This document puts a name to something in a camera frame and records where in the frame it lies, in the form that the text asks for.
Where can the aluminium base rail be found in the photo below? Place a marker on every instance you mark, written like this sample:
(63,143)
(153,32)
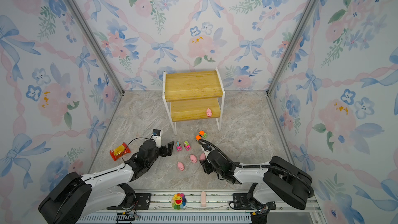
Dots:
(223,207)

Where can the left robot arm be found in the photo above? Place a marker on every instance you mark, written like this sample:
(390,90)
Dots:
(76,196)

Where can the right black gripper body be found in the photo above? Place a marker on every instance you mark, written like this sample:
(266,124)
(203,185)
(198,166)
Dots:
(209,169)

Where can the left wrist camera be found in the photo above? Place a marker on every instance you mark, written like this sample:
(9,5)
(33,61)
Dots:
(156,136)

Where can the pink pig toy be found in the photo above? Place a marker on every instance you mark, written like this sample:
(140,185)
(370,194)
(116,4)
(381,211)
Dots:
(202,157)
(180,166)
(209,112)
(193,159)

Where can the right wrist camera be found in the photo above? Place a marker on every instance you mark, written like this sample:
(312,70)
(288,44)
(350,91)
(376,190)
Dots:
(207,149)

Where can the pink eraser block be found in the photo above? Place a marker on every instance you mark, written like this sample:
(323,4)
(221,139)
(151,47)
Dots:
(203,199)

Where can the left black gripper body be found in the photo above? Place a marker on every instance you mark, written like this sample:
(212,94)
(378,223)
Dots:
(161,151)

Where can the colourful smiling flower plush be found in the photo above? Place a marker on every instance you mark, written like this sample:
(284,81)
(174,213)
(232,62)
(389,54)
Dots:
(179,201)

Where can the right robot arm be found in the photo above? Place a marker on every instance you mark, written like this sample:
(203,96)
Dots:
(276,180)

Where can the green truck orange top far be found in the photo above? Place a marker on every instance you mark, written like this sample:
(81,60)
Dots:
(202,135)

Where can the wooden two-tier shelf white frame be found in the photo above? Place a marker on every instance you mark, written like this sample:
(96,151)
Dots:
(187,96)

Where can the pink truck green top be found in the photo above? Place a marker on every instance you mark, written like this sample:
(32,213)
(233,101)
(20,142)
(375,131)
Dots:
(187,145)

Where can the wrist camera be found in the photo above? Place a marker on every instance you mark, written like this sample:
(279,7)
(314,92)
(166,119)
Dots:
(156,136)
(207,149)

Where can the red snack packet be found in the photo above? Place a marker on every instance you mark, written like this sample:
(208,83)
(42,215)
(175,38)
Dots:
(119,151)

